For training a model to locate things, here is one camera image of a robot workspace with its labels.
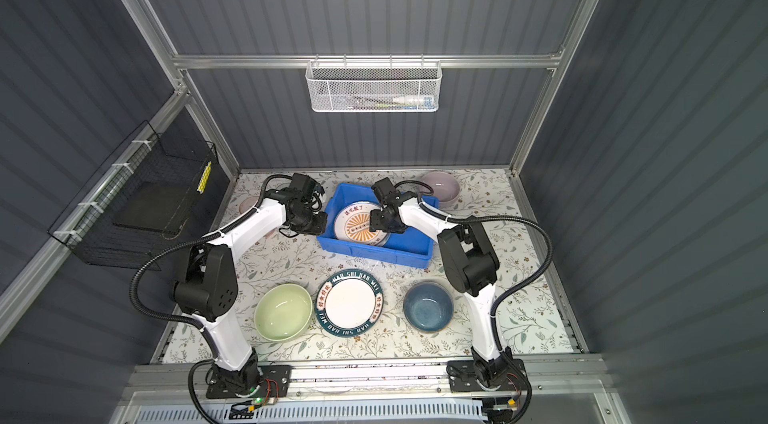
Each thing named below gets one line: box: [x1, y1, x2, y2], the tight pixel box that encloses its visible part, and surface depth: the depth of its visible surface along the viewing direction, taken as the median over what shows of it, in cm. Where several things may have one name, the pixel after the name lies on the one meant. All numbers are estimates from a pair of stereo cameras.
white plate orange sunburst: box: [334, 201, 390, 247], surface depth 102 cm
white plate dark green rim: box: [315, 268, 384, 338], surface depth 87 cm
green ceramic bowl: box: [254, 283, 313, 341], surface depth 85 cm
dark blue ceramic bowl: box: [403, 281, 454, 333], surface depth 86 cm
